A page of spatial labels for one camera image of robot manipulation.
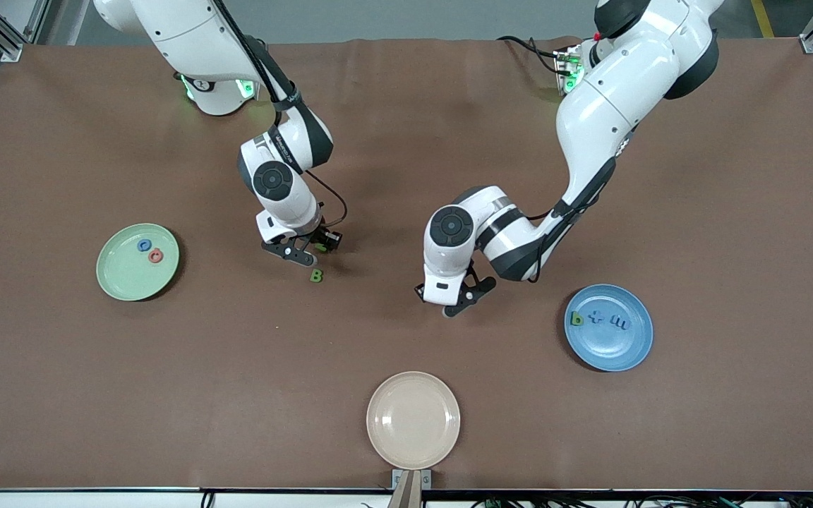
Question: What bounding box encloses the brown table mat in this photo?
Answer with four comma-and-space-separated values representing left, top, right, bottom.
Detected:
0, 37, 813, 491

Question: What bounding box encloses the beige plate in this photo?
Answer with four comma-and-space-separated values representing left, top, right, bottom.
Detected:
366, 371, 462, 471

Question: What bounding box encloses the green plate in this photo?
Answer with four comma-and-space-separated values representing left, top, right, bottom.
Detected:
96, 223, 181, 302

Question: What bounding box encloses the blue plate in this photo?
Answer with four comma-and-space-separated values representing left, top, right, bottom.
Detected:
564, 284, 654, 373

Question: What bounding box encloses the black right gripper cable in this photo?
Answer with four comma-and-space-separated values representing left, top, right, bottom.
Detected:
216, 0, 348, 232

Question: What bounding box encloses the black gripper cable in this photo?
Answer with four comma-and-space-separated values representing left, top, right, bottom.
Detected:
216, 0, 348, 232
519, 141, 633, 283

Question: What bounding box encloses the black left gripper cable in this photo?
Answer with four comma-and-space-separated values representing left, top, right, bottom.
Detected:
519, 141, 633, 283

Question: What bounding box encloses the grey metal bracket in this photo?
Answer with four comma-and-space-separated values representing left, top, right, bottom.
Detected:
391, 468, 433, 490

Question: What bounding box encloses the tan camera post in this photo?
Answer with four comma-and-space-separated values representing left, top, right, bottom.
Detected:
387, 471, 423, 508

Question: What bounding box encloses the black base cable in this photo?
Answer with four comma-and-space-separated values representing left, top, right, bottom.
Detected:
497, 35, 564, 75

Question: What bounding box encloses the table edge rail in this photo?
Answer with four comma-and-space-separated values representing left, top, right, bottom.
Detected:
0, 485, 813, 508

